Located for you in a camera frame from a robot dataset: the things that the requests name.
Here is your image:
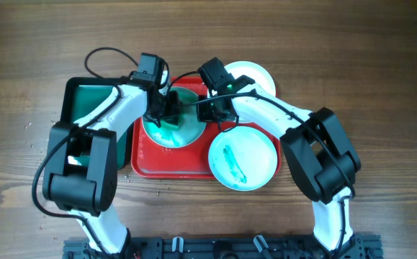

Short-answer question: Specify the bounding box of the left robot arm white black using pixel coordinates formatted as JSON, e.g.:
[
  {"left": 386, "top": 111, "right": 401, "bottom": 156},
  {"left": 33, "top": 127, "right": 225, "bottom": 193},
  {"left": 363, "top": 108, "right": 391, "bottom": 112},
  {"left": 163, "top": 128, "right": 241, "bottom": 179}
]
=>
[{"left": 32, "top": 77, "right": 169, "bottom": 258}]

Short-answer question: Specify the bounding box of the green sponge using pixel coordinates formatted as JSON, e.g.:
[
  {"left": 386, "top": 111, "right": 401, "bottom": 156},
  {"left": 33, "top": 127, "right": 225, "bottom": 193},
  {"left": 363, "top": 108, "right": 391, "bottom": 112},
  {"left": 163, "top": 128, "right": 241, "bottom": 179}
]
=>
[{"left": 158, "top": 115, "right": 180, "bottom": 130}]

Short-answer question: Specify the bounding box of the white plate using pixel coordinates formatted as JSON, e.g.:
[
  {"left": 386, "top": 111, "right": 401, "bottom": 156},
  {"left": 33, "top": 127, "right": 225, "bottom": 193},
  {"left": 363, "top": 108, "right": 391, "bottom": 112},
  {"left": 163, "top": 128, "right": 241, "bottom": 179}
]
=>
[
  {"left": 143, "top": 106, "right": 207, "bottom": 148},
  {"left": 208, "top": 126, "right": 279, "bottom": 191},
  {"left": 206, "top": 60, "right": 277, "bottom": 124}
]

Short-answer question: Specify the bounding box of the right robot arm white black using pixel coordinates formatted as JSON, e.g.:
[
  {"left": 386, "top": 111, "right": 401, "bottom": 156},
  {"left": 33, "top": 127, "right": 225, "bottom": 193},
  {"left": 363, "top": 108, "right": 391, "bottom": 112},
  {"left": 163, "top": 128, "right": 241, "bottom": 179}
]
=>
[{"left": 195, "top": 76, "right": 361, "bottom": 257}]

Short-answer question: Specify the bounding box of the red plastic tray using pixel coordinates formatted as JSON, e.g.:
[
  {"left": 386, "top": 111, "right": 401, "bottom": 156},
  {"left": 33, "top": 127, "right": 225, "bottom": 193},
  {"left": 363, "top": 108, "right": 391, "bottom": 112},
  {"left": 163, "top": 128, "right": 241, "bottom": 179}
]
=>
[{"left": 130, "top": 76, "right": 282, "bottom": 180}]

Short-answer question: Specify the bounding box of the black tray green water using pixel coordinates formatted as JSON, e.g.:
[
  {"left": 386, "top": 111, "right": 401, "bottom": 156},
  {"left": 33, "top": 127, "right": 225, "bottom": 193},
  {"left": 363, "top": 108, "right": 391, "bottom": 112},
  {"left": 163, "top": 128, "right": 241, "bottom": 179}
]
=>
[{"left": 60, "top": 77, "right": 133, "bottom": 169}]

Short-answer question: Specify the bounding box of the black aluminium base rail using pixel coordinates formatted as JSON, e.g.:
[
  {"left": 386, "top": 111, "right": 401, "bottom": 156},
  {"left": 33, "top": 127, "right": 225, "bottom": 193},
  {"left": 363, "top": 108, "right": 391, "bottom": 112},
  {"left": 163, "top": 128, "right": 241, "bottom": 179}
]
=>
[{"left": 62, "top": 234, "right": 384, "bottom": 259}]

